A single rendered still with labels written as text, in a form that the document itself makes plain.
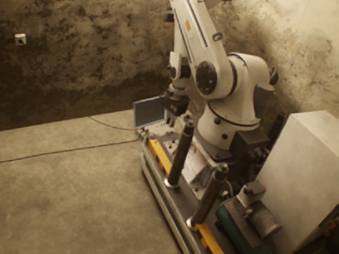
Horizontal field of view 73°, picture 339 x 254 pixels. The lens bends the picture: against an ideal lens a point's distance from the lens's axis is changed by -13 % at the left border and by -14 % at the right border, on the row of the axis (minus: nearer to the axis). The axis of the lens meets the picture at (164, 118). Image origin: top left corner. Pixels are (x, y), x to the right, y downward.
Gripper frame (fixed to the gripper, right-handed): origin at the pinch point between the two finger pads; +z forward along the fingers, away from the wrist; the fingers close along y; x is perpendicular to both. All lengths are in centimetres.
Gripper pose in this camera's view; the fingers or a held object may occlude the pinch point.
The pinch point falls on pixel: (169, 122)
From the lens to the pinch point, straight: 253.3
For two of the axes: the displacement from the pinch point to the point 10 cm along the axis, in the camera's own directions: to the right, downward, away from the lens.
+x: 7.6, -2.3, 6.0
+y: 6.2, 5.4, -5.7
